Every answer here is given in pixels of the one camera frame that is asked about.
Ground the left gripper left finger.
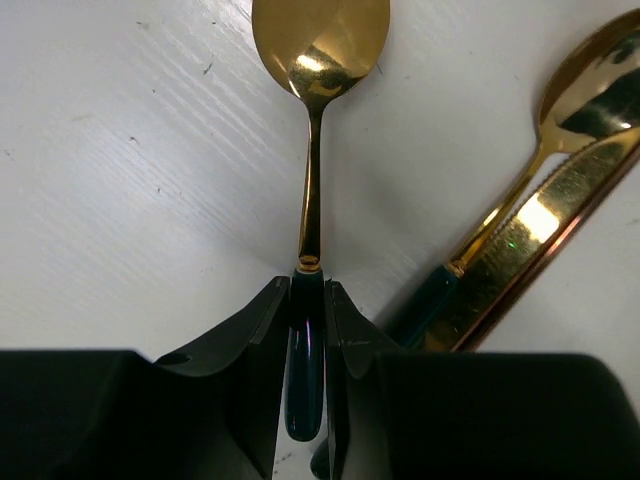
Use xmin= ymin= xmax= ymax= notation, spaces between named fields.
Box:
xmin=1 ymin=277 xmax=290 ymax=479

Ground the gold knife green handle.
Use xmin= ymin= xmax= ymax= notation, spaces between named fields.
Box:
xmin=419 ymin=124 xmax=640 ymax=354

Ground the copper chopstick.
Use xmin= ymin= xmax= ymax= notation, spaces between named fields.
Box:
xmin=449 ymin=149 xmax=640 ymax=354

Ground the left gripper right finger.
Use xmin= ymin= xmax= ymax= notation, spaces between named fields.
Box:
xmin=324 ymin=282 xmax=639 ymax=479

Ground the small gold spoon green handle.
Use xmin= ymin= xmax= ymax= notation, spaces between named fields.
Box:
xmin=388 ymin=10 xmax=639 ymax=351

